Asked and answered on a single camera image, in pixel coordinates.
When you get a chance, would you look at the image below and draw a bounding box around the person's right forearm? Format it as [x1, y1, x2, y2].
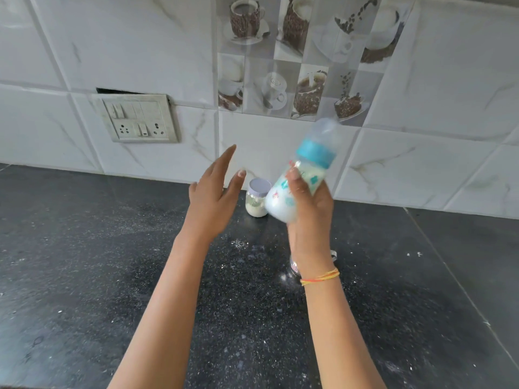
[299, 269, 388, 389]

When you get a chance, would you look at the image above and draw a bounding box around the person's right hand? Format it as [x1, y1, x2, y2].
[285, 166, 340, 281]

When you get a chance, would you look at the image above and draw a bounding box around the person's left forearm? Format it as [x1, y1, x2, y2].
[107, 231, 216, 389]

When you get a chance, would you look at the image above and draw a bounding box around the small jar with white lid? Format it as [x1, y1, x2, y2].
[245, 177, 272, 218]

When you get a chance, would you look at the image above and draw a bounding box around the baby bottle with blue collar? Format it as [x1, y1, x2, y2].
[264, 117, 344, 223]

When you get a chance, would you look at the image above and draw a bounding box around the shiny steel container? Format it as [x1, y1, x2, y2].
[288, 250, 338, 280]

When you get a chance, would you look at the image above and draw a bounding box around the person's left hand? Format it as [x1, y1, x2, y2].
[180, 144, 247, 243]

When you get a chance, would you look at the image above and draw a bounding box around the white wall switch socket plate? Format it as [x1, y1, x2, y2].
[92, 94, 181, 144]

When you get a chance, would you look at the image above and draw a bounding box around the yellow orange thread wristband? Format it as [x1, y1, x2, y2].
[300, 268, 340, 287]

